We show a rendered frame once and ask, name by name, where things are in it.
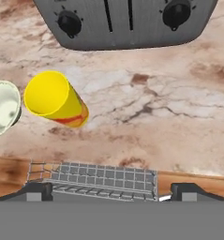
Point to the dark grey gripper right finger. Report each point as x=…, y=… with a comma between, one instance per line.
x=185, y=191

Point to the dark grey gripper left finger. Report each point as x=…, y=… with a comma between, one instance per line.
x=38, y=190

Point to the pale green bowl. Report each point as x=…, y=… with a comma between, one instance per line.
x=4, y=108

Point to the yellow cup with red stripe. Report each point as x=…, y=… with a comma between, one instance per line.
x=51, y=97

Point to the silver toaster with black knobs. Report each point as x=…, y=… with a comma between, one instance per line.
x=126, y=22

